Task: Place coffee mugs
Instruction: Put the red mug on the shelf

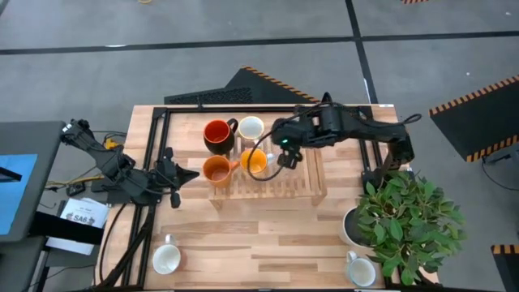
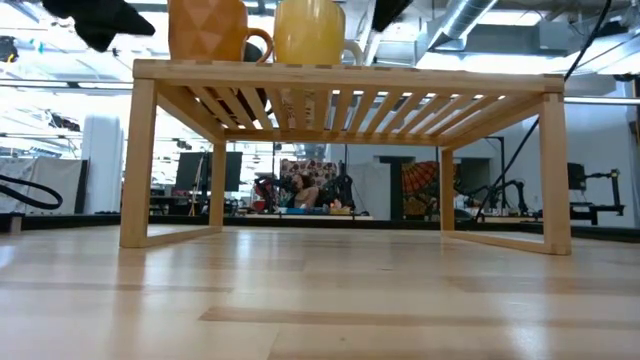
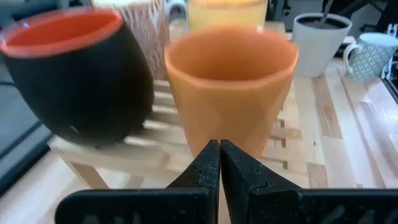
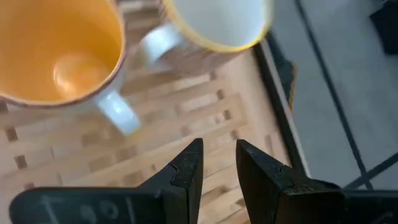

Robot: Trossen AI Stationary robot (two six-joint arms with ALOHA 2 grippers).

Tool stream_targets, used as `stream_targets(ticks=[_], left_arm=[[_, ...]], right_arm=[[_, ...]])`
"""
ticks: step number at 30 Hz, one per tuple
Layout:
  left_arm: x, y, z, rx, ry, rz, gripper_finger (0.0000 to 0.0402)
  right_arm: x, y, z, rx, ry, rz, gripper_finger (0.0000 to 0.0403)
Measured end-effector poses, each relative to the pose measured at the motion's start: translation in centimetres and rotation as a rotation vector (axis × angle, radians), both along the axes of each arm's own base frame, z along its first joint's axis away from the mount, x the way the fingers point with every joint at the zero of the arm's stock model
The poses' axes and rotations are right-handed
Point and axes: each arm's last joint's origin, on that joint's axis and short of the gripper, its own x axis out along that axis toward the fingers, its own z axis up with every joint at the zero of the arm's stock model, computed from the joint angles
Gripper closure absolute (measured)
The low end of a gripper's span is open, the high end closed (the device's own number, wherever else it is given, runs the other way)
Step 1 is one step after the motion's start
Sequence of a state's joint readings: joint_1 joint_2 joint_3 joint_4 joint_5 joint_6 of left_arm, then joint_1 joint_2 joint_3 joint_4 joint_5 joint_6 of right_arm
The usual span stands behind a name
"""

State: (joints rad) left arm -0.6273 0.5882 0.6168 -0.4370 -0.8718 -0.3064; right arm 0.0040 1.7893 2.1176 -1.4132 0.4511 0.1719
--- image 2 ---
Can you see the patterned tapestry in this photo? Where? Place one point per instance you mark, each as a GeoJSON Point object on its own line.
{"type": "Point", "coordinates": [310, 172]}

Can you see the white column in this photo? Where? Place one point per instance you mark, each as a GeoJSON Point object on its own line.
{"type": "Point", "coordinates": [102, 165]}

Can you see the person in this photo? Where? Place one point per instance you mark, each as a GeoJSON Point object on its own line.
{"type": "Point", "coordinates": [302, 192]}

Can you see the wooden slatted shelf rack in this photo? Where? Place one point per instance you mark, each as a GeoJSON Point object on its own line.
{"type": "Point", "coordinates": [350, 80]}

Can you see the black background robot arm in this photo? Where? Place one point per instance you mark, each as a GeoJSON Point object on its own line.
{"type": "Point", "coordinates": [345, 190]}
{"type": "Point", "coordinates": [265, 190]}
{"type": "Point", "coordinates": [505, 192]}

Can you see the black monitor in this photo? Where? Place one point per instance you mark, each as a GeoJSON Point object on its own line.
{"type": "Point", "coordinates": [220, 172]}

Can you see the silver ventilation duct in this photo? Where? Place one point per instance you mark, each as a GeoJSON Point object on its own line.
{"type": "Point", "coordinates": [462, 17]}

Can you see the orange faceted mug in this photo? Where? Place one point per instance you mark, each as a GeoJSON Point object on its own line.
{"type": "Point", "coordinates": [207, 30]}

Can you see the white cloth cover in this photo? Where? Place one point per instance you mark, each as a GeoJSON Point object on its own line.
{"type": "Point", "coordinates": [40, 185]}

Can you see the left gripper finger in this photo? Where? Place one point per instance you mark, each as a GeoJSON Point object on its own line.
{"type": "Point", "coordinates": [117, 17]}
{"type": "Point", "coordinates": [85, 25]}

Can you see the orange mandala tapestry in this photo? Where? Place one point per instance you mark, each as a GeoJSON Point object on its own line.
{"type": "Point", "coordinates": [420, 187]}

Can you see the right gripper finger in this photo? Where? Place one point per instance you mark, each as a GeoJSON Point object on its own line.
{"type": "Point", "coordinates": [387, 12]}

